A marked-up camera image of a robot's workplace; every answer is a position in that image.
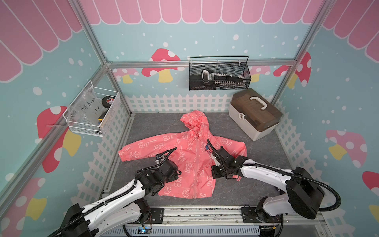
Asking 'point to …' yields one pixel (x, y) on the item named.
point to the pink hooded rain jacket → (193, 154)
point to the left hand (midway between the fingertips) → (170, 175)
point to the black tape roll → (107, 100)
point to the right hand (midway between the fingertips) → (211, 173)
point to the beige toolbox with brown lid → (253, 114)
